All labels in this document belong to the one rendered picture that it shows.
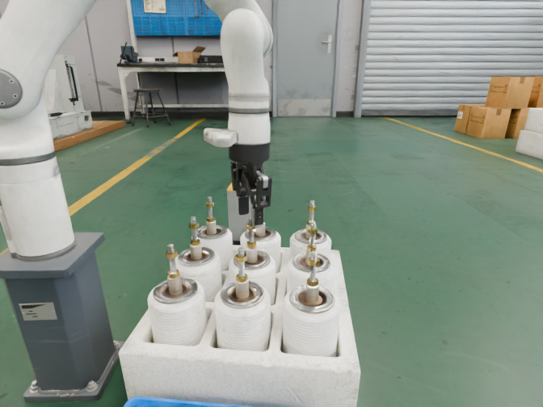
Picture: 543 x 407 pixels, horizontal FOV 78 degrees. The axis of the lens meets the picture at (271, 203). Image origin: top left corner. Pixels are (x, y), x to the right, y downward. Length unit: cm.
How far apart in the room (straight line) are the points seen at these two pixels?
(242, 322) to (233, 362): 6
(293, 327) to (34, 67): 56
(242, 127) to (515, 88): 380
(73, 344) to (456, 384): 77
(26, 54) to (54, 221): 27
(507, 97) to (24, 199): 403
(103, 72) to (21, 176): 538
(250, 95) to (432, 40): 548
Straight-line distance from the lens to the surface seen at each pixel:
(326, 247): 77
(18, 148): 66
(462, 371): 92
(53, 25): 64
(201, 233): 81
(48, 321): 76
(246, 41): 56
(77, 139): 373
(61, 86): 407
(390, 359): 88
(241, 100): 58
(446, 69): 609
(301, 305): 57
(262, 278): 67
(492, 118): 415
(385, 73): 572
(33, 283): 72
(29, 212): 68
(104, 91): 602
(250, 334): 59
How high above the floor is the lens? 60
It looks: 21 degrees down
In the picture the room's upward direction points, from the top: straight up
